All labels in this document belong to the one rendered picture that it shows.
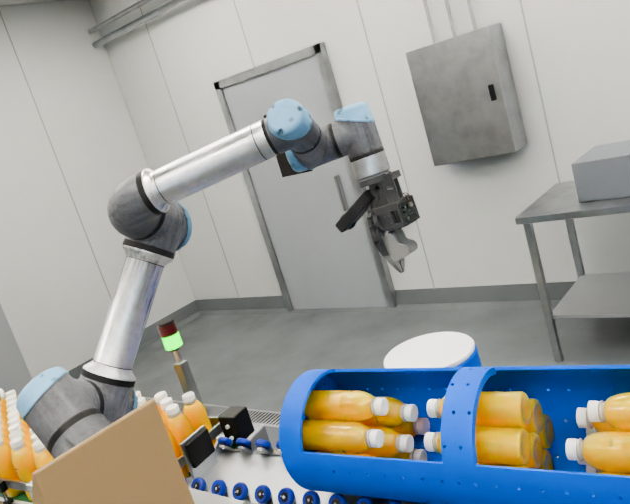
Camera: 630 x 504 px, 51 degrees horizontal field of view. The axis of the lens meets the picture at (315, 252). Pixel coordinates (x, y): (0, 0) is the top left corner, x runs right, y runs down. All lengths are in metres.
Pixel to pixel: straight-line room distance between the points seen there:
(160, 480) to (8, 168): 5.30
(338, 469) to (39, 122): 5.53
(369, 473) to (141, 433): 0.48
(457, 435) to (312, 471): 0.37
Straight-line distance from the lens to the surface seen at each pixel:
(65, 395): 1.38
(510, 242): 4.93
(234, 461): 2.03
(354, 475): 1.48
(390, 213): 1.35
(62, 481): 1.21
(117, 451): 1.25
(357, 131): 1.35
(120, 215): 1.39
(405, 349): 2.09
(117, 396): 1.49
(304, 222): 5.79
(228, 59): 5.99
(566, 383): 1.48
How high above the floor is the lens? 1.85
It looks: 13 degrees down
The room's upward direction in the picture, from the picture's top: 17 degrees counter-clockwise
